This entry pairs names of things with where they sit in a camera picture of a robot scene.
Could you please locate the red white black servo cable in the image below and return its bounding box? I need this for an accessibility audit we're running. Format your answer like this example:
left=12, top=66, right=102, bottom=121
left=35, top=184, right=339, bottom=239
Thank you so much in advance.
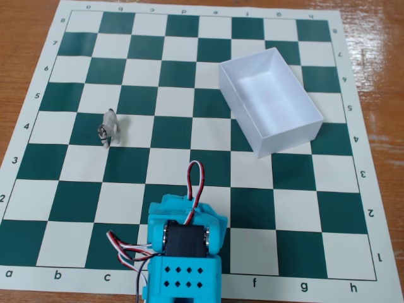
left=185, top=160, right=206, bottom=225
left=106, top=230, right=165, bottom=271

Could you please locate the small grey toy horse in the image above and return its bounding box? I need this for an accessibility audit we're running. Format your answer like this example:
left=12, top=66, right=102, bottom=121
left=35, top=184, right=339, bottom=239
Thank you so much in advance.
left=97, top=108, right=122, bottom=148

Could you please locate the green and white chessboard mat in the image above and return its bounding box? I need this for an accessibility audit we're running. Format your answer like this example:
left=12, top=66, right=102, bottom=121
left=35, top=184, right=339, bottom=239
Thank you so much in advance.
left=0, top=0, right=390, bottom=300

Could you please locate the white open rectangular box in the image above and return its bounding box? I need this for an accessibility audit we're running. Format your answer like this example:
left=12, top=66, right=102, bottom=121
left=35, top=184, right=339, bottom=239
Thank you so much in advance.
left=218, top=47, right=324, bottom=159

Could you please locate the thin black cable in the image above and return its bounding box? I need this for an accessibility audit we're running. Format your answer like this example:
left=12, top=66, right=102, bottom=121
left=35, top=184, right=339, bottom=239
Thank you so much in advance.
left=135, top=256, right=152, bottom=303

